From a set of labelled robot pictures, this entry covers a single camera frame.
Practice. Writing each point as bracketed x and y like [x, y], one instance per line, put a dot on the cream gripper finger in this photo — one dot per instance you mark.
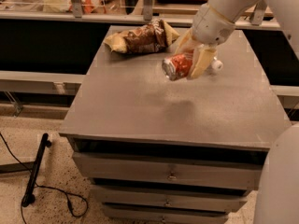
[203, 55]
[188, 44]

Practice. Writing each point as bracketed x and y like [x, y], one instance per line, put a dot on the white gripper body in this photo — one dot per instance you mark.
[212, 28]

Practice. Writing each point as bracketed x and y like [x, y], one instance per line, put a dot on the red coke can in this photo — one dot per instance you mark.
[177, 66]

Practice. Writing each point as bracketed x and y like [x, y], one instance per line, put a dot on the brown chip bag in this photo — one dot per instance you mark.
[150, 38]

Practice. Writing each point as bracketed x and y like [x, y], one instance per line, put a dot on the clear plastic water bottle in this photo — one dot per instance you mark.
[216, 65]

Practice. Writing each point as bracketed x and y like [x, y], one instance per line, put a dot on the wooden desk in background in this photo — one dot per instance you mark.
[180, 0]

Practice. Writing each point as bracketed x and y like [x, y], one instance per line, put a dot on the grey drawer cabinet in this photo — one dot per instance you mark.
[127, 106]

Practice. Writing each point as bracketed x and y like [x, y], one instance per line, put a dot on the grey metal railing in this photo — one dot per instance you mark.
[97, 11]

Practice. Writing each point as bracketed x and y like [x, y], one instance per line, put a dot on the top cabinet drawer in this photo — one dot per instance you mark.
[159, 170]

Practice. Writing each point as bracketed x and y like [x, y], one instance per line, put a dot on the cabinet drawer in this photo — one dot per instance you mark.
[167, 198]
[163, 215]
[159, 170]

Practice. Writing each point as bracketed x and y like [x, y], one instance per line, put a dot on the middle cabinet drawer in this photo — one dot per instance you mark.
[167, 198]

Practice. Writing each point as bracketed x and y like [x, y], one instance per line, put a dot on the bottom cabinet drawer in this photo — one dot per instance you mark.
[163, 215]

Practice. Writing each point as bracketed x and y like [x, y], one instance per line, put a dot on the black floor stand bar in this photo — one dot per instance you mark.
[29, 197]

